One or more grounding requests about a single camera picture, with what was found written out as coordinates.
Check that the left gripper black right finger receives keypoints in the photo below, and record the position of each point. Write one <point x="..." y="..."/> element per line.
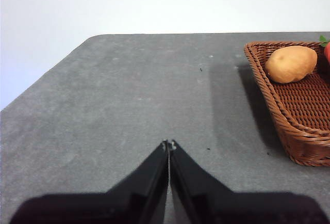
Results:
<point x="206" y="203"/>

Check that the orange plush carrot, green leaves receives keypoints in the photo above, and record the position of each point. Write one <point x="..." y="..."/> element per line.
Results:
<point x="327" y="52"/>

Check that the brown wicker basket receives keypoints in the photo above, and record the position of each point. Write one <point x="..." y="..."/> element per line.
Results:
<point x="299" y="110"/>

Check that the tan potato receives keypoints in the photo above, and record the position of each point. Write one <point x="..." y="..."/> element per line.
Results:
<point x="291" y="64"/>

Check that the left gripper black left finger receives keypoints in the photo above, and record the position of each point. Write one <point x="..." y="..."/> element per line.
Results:
<point x="129" y="203"/>

